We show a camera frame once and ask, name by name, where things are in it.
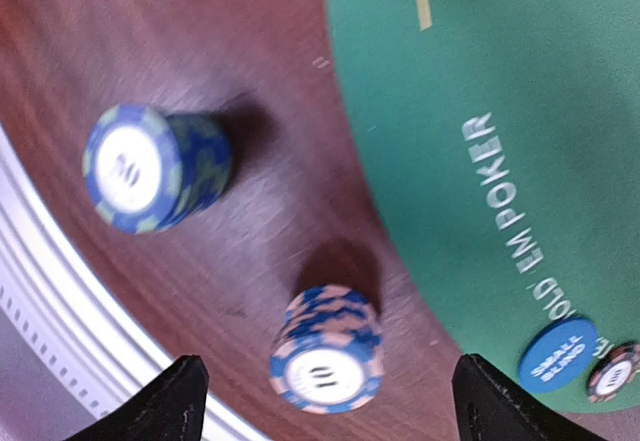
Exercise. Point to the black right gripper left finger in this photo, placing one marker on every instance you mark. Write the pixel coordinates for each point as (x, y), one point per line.
(171, 407)

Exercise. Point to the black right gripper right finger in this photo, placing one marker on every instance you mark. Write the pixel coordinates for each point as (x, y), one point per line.
(490, 406)

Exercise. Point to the blue small blind button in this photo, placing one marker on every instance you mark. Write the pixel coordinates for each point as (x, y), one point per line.
(558, 355)

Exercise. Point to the black orange chips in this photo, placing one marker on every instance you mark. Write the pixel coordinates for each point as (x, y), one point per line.
(613, 373)

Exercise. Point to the blue tan chip stack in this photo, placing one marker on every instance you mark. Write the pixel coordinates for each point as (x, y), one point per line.
(328, 357)

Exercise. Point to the green blue chip stack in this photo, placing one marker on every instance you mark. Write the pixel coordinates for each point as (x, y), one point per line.
(147, 171)

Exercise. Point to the green round poker mat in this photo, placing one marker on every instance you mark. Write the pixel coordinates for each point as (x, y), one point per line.
(501, 147)

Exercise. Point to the aluminium front rail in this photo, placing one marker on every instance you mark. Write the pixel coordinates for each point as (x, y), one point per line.
(96, 351)

